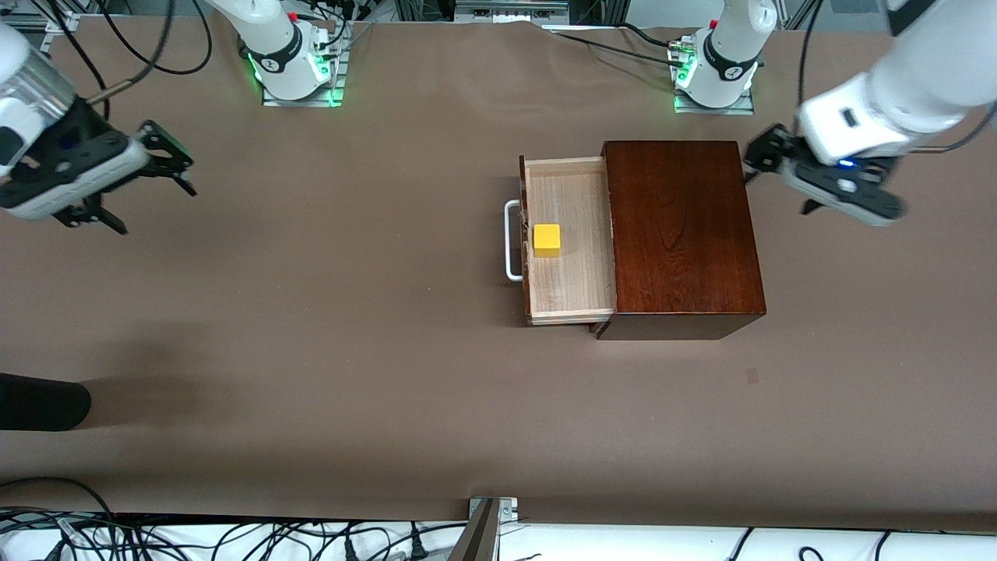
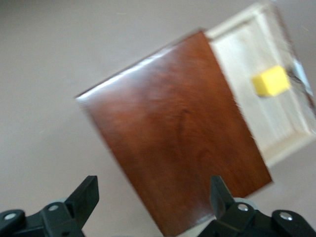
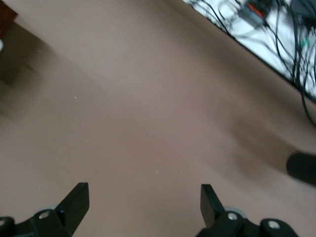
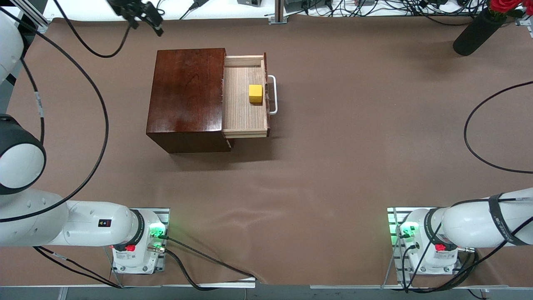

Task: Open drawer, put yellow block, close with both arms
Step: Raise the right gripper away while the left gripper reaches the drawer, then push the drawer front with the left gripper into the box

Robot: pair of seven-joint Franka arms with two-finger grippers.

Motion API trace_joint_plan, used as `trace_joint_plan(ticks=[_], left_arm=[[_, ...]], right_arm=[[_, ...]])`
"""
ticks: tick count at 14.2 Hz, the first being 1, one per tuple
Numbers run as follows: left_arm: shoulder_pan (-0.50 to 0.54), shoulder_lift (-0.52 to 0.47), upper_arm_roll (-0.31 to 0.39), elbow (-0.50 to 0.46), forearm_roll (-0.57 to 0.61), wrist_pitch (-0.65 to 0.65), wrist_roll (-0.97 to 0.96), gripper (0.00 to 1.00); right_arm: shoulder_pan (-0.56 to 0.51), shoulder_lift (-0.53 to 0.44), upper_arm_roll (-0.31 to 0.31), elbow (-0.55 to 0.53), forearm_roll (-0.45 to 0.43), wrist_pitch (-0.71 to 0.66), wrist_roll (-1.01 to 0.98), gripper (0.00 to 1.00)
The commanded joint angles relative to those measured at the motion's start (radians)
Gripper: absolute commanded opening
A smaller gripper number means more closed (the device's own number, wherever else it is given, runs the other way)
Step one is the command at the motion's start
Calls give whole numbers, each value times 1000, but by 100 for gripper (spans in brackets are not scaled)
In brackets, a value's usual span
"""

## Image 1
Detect silver equipment box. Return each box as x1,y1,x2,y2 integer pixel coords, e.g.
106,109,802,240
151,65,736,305
456,0,569,23

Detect bundled black cables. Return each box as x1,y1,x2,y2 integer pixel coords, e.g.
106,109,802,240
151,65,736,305
300,0,375,55

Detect dark aluminium profile post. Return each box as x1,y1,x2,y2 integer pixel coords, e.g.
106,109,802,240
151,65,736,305
448,499,499,561

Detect black cylindrical object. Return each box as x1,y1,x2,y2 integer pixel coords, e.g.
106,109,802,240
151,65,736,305
0,372,92,432

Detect wooden drawer with white handle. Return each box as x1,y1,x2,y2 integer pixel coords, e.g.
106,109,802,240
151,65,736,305
504,154,618,326

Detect brown paper table cover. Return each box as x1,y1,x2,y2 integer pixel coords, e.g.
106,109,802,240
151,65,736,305
0,19,997,535

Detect black arcing cable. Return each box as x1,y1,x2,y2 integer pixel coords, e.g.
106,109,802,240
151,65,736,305
0,477,118,546

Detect tangled black cables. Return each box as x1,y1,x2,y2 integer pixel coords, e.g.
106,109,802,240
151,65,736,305
0,510,468,561

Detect black cable on table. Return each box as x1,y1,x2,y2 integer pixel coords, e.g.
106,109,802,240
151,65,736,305
555,31,686,67
604,22,686,51

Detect thin black looping cable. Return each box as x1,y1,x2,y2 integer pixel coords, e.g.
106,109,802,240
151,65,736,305
47,0,213,119

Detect aluminium frame rail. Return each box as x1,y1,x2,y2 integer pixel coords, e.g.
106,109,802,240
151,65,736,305
39,0,83,55

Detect dark brown wooden cabinet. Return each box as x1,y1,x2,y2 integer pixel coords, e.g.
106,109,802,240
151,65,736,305
596,140,768,341

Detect silver metal bracket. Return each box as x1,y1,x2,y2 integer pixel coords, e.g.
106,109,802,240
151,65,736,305
467,497,519,523

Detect grey frame strut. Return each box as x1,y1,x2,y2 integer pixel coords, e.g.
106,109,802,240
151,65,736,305
781,0,820,32

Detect black cable with metal plug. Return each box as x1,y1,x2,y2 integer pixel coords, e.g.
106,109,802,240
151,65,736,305
86,0,176,104

